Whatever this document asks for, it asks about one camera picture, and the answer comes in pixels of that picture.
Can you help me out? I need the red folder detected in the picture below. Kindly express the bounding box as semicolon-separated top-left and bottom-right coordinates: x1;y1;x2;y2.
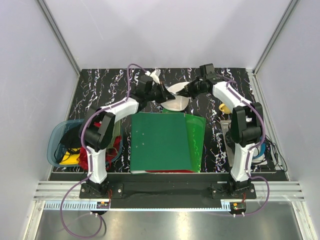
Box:
143;169;195;174

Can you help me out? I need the yellow tape roll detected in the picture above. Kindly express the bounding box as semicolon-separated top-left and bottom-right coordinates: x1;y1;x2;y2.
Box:
218;103;232;115

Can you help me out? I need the blue plastic basket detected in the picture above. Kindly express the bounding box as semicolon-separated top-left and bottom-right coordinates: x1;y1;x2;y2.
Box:
47;119;123;169

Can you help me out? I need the light green plastic folder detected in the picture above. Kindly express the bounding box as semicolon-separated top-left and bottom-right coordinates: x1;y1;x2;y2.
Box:
156;109;206;173

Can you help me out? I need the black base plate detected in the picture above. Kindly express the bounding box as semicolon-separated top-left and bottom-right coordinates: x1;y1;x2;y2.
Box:
79;173;257;200

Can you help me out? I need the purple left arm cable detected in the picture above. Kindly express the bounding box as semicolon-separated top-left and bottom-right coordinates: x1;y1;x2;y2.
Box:
59;62;151;238

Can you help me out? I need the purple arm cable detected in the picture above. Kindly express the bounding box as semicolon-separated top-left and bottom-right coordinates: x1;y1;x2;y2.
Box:
59;62;151;238
207;73;271;217

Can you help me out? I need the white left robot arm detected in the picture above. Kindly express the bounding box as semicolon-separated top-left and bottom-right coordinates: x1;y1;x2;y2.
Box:
79;72;176;198

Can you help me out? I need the black garment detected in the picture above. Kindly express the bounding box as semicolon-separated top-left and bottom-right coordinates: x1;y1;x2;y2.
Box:
60;125;82;155

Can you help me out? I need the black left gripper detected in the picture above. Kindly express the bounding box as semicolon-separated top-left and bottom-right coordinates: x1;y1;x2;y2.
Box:
145;81;175;104

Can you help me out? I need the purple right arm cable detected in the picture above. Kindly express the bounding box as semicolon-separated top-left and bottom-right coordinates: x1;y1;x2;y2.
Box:
207;73;271;217

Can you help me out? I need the red garment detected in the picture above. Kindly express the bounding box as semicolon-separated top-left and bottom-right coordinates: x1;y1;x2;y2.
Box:
78;127;123;171

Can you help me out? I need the olive green garment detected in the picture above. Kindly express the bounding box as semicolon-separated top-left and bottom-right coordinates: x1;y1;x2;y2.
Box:
107;120;121;149

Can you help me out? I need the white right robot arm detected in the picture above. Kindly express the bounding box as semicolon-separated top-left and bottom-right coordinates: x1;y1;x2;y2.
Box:
175;63;266;199

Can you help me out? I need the yellow garment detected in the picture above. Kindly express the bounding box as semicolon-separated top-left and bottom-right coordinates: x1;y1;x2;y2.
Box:
59;148;81;165

